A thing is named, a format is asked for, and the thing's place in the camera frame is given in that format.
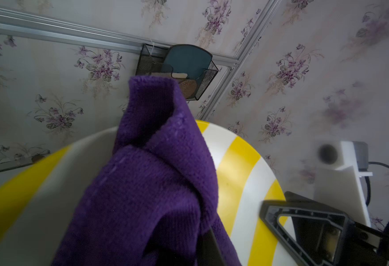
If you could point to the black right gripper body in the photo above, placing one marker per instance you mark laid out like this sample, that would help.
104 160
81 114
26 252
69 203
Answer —
367 247

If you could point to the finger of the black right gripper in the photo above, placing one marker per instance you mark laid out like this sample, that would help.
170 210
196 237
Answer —
310 232

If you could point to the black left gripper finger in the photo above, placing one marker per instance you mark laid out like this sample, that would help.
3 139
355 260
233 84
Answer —
208 251

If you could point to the purple microfibre cloth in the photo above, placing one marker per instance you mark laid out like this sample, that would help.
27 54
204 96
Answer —
158 194

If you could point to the yellow white striped round plate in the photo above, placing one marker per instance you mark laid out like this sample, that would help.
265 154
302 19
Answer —
37 200

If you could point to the round cork coaster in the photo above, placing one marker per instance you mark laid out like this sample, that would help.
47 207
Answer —
188 88

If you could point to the teal folder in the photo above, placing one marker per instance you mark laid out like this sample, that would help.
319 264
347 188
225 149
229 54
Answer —
189 59

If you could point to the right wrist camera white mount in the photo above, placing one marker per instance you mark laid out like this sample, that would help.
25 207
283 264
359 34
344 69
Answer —
340 165

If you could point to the black mesh wall organizer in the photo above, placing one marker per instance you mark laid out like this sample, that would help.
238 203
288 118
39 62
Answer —
151 63

